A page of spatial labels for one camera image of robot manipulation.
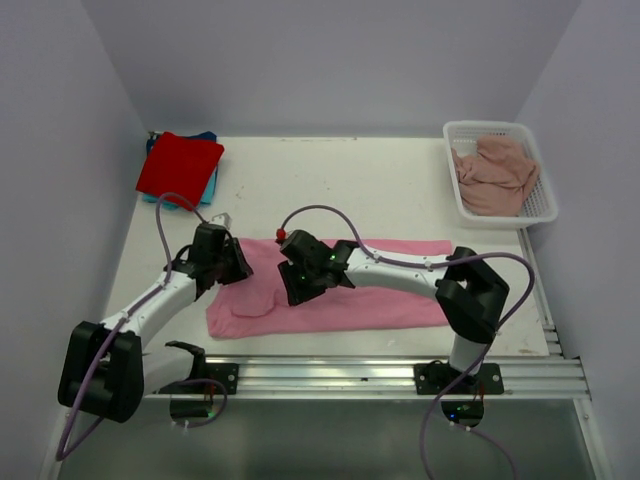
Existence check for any pink t shirt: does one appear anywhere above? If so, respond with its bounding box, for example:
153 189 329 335
206 238 447 339

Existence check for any beige t shirt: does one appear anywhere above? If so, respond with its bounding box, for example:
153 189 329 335
451 135 541 217

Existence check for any white plastic basket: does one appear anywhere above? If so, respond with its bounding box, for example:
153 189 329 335
442 120 558 230

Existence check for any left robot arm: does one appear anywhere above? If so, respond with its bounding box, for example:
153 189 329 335
57 223 253 423

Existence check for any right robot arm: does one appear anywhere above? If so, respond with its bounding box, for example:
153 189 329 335
277 230 510 393

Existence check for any teal folded t shirt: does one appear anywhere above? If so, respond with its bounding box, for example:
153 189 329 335
142 130 222 211

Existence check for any red folded t shirt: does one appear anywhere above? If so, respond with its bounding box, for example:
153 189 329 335
135 131 225 211

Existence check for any dark blue folded t shirt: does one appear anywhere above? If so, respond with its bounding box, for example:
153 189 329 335
145 131 162 154

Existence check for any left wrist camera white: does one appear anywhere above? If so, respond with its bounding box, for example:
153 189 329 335
211 213 232 230

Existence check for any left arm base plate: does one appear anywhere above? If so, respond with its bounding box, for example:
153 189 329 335
204 363 240 396

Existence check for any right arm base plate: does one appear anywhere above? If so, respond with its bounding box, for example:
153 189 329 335
413 360 505 395

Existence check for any aluminium mounting rail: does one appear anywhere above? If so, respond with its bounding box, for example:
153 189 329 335
144 309 586 401

